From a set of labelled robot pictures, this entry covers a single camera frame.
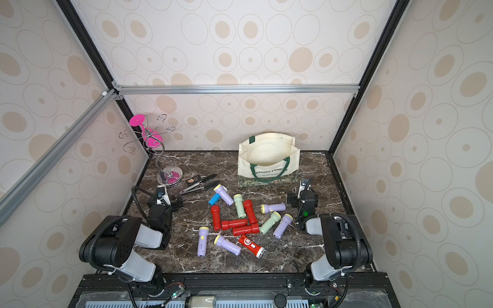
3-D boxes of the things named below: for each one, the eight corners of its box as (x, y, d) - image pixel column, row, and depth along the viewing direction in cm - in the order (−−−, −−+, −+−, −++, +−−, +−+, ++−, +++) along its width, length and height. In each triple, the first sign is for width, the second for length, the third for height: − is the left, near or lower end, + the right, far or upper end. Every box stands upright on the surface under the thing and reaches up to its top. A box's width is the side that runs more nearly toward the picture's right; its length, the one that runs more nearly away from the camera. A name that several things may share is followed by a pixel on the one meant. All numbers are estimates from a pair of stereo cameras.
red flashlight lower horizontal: (233, 236, 87) (232, 234, 85) (232, 230, 89) (232, 227, 87) (252, 233, 88) (252, 231, 86) (251, 227, 90) (251, 225, 88)
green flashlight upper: (238, 219, 93) (238, 217, 91) (233, 197, 101) (233, 194, 99) (247, 217, 93) (247, 215, 92) (241, 195, 101) (241, 193, 100)
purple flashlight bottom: (214, 244, 86) (213, 241, 83) (218, 237, 88) (217, 233, 85) (238, 257, 82) (237, 254, 79) (242, 249, 85) (242, 246, 81)
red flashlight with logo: (238, 243, 86) (238, 239, 83) (243, 236, 88) (243, 233, 85) (259, 259, 82) (260, 257, 79) (264, 252, 84) (265, 249, 81)
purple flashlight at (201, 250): (195, 256, 83) (194, 254, 80) (200, 229, 90) (199, 226, 88) (205, 256, 83) (204, 254, 80) (209, 229, 90) (208, 226, 88)
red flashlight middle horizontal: (222, 230, 89) (221, 228, 87) (222, 223, 91) (221, 221, 89) (247, 227, 90) (247, 225, 88) (246, 220, 92) (246, 217, 90)
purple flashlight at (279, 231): (271, 234, 89) (272, 231, 86) (285, 215, 95) (286, 212, 92) (279, 240, 87) (280, 237, 84) (292, 220, 93) (294, 217, 90)
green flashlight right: (257, 229, 89) (257, 227, 87) (274, 212, 95) (275, 210, 93) (264, 235, 87) (264, 233, 86) (281, 217, 93) (282, 215, 91)
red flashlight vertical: (213, 232, 89) (212, 229, 87) (210, 209, 97) (209, 206, 95) (223, 230, 90) (222, 227, 88) (219, 207, 98) (219, 204, 96)
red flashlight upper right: (250, 224, 91) (250, 222, 89) (243, 203, 99) (243, 200, 97) (258, 222, 92) (258, 220, 90) (250, 201, 99) (250, 198, 98)
